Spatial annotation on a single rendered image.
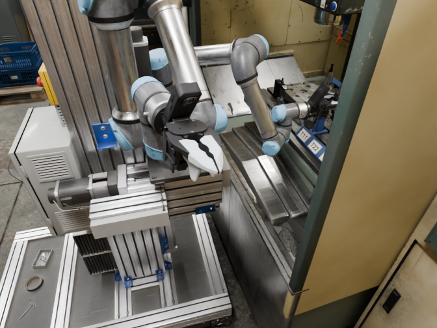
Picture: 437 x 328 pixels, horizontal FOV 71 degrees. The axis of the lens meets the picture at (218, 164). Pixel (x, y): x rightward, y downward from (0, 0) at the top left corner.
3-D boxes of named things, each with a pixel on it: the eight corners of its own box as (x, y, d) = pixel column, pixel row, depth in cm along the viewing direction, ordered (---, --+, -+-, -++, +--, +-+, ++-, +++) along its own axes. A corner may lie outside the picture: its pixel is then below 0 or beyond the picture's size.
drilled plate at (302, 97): (302, 114, 187) (303, 107, 184) (279, 94, 208) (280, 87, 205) (334, 109, 192) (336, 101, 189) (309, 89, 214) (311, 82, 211)
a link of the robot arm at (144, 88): (162, 102, 78) (158, 70, 73) (179, 122, 71) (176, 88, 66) (132, 110, 76) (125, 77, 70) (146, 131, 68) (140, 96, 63)
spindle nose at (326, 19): (348, 26, 162) (354, 0, 154) (318, 27, 161) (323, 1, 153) (336, 17, 174) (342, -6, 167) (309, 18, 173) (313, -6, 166)
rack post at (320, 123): (313, 135, 177) (324, 87, 158) (307, 130, 181) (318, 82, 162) (328, 132, 179) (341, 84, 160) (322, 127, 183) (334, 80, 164)
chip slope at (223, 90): (226, 131, 232) (227, 99, 215) (201, 92, 281) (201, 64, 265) (329, 112, 253) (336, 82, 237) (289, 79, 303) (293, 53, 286)
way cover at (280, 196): (272, 234, 157) (276, 213, 147) (217, 138, 223) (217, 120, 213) (324, 220, 164) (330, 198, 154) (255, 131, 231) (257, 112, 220)
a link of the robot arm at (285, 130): (268, 146, 148) (270, 126, 141) (276, 134, 156) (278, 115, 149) (283, 150, 145) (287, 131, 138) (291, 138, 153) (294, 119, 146)
